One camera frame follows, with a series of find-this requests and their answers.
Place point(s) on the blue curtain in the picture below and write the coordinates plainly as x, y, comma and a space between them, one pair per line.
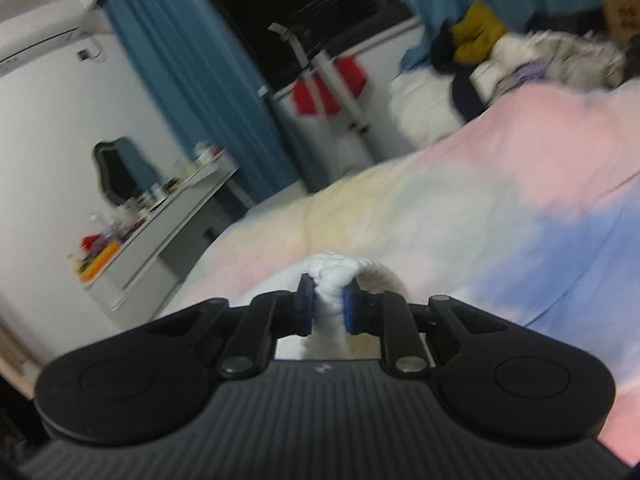
205, 84

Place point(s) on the metal drying rack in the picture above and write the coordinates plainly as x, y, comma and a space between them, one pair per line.
326, 87

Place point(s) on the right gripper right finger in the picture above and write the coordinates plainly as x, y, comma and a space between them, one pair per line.
501, 381

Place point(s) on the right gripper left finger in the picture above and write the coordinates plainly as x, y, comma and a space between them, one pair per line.
147, 382

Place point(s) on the mustard yellow garment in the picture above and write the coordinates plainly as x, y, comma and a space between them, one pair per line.
476, 34

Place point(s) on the brown cardboard box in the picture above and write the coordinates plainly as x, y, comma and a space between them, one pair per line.
622, 17

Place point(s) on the pastel pink blue bedsheet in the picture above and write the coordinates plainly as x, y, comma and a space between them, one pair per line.
531, 213

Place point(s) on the white air conditioner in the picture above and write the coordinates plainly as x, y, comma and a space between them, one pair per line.
37, 33

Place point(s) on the dark navy garment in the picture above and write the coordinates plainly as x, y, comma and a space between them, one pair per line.
464, 97

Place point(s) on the white dressing table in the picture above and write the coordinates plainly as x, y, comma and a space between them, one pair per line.
151, 266

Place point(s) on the orange tray of items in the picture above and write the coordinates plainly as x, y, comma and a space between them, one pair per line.
93, 253

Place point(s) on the white fluffy garment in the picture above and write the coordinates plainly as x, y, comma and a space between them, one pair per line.
420, 107

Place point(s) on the white knit sweater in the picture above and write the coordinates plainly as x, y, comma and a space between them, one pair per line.
331, 273

